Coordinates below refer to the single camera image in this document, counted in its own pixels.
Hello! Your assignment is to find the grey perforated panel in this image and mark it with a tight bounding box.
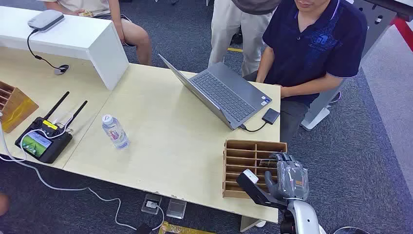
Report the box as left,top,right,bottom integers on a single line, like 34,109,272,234
352,0,398,59

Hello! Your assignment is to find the wooden slotted card holder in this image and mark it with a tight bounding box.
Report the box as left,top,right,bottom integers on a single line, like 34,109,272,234
222,139,288,199

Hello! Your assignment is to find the black device cable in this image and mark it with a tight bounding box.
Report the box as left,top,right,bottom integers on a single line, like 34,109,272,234
26,28,67,72

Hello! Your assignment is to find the grey flat box device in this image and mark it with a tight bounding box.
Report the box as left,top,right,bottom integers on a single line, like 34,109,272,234
27,9,65,33

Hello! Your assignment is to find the standing person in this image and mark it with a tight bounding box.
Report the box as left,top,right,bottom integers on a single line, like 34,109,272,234
207,0,282,77

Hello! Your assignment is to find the black drive cable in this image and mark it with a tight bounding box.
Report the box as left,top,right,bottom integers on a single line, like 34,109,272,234
240,121,268,134

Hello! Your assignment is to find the clear plastic water bottle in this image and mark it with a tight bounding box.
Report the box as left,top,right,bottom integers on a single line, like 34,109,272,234
101,114,131,150

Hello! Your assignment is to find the white stand base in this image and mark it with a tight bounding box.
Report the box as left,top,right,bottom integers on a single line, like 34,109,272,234
300,79,346,132

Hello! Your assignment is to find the wooden holder with amber panel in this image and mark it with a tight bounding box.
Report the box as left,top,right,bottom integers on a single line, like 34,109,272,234
0,80,39,134

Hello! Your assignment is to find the floor power socket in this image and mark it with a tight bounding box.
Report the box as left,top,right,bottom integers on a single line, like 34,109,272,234
141,193,163,216

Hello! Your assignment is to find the black external drive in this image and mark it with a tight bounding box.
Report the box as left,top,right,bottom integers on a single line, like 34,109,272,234
262,108,281,126

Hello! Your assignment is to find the yellow floor tape patch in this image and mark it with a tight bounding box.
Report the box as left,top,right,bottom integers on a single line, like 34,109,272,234
157,221,216,234

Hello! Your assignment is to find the black remote controller with antennas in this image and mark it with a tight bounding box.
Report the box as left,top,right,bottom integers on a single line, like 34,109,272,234
14,91,88,164

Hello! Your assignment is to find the dark card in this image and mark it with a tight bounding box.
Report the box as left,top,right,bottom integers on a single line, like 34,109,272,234
259,158,279,168

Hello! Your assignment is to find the seated person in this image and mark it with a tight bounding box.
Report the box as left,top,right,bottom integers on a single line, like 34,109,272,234
243,0,369,144

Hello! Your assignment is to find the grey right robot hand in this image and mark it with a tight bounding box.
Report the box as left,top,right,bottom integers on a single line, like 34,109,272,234
264,153,310,202

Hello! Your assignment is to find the grey open laptop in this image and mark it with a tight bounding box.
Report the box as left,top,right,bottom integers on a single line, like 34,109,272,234
157,53,273,131

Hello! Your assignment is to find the person with bare knee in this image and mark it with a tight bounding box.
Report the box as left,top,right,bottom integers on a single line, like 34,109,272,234
41,0,153,66

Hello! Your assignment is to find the long white cable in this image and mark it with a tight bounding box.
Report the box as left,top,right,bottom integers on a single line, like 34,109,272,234
0,112,166,232

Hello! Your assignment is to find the white desk riser shelf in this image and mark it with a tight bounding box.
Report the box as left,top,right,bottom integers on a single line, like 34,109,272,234
0,5,130,91

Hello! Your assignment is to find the clear floor socket cover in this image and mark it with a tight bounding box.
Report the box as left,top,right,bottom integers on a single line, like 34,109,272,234
166,198,188,220

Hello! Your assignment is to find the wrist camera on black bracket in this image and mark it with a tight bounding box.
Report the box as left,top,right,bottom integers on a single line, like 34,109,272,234
236,169,288,210

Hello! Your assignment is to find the white desk leg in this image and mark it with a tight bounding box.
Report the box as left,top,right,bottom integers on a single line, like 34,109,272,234
239,215,267,233

